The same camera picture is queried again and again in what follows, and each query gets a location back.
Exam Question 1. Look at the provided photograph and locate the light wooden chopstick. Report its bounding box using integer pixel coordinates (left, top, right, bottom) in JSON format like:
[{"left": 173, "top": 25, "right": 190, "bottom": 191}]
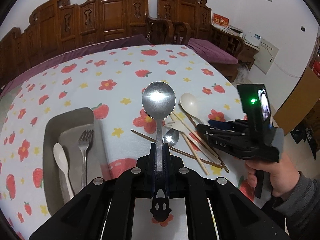
[
  {"left": 170, "top": 114, "right": 209, "bottom": 176},
  {"left": 173, "top": 111, "right": 219, "bottom": 158}
]

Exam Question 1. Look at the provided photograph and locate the dark brown chopstick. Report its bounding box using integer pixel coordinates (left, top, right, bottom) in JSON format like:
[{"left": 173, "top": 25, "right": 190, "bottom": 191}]
[
  {"left": 131, "top": 129, "right": 223, "bottom": 169},
  {"left": 178, "top": 103, "right": 230, "bottom": 173}
]

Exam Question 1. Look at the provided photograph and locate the white plastic fork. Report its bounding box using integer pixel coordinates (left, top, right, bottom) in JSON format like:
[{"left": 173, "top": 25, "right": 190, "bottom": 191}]
[{"left": 165, "top": 121, "right": 192, "bottom": 139}]

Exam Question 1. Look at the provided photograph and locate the large steel spoon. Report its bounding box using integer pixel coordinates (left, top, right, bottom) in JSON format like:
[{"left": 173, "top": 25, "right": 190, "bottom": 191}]
[{"left": 141, "top": 81, "right": 177, "bottom": 222}]

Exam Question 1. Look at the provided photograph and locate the right hand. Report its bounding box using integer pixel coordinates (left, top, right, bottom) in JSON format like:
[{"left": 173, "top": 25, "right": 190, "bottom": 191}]
[{"left": 245, "top": 152, "right": 300, "bottom": 200}]

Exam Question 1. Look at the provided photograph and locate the small steel spoon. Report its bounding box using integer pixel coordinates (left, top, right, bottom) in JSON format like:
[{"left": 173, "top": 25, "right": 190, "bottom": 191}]
[{"left": 163, "top": 128, "right": 180, "bottom": 147}]

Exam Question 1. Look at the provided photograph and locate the steel fork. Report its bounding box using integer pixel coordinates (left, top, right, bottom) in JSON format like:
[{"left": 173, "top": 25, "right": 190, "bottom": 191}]
[{"left": 78, "top": 129, "right": 94, "bottom": 189}]

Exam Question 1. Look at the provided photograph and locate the purple armchair cushion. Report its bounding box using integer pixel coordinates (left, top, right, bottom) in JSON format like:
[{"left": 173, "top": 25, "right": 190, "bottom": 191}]
[{"left": 187, "top": 38, "right": 238, "bottom": 64}]

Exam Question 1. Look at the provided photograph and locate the steel tray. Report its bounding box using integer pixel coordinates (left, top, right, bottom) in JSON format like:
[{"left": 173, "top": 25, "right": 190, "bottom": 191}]
[{"left": 42, "top": 107, "right": 111, "bottom": 215}]

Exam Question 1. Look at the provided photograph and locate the wooden side table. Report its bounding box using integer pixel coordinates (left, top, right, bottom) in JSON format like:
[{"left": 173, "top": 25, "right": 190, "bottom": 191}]
[{"left": 211, "top": 26, "right": 259, "bottom": 70}]

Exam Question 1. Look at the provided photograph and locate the white router box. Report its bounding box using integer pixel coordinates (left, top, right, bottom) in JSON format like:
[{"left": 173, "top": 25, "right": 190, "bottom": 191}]
[{"left": 245, "top": 31, "right": 261, "bottom": 47}]

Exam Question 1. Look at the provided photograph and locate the white plastic spoon in tray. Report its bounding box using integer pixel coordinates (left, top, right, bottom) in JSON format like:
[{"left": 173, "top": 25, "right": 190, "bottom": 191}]
[{"left": 53, "top": 143, "right": 74, "bottom": 199}]

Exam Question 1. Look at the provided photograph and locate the strawberry flower tablecloth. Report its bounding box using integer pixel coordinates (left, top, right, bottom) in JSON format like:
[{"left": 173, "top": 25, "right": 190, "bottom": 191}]
[{"left": 0, "top": 44, "right": 263, "bottom": 240}]

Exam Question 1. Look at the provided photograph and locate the red calendar card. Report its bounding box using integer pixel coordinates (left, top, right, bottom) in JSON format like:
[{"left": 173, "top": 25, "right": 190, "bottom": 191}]
[{"left": 213, "top": 13, "right": 229, "bottom": 28}]

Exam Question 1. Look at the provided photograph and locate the carved wooden armchair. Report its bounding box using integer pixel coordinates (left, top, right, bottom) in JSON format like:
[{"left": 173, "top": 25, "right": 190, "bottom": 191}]
[{"left": 157, "top": 0, "right": 239, "bottom": 82}]

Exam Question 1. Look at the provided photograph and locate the purple bench cushion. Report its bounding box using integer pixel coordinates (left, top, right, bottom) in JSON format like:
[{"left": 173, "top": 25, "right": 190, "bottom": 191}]
[{"left": 1, "top": 34, "right": 151, "bottom": 98}]

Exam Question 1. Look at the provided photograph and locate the carved wooden sofa bench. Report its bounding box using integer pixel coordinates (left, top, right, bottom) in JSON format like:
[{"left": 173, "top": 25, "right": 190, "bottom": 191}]
[{"left": 0, "top": 0, "right": 176, "bottom": 86}]

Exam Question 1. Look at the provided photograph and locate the white wall cabinet panel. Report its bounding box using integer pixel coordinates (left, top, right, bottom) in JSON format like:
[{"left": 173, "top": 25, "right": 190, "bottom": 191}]
[{"left": 254, "top": 38, "right": 279, "bottom": 74}]

